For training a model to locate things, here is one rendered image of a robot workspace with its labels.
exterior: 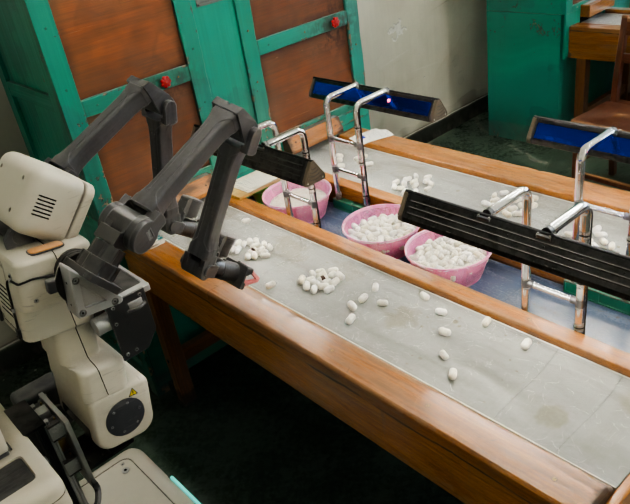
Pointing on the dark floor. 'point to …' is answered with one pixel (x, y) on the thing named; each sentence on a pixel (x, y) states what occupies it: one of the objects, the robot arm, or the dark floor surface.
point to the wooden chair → (628, 112)
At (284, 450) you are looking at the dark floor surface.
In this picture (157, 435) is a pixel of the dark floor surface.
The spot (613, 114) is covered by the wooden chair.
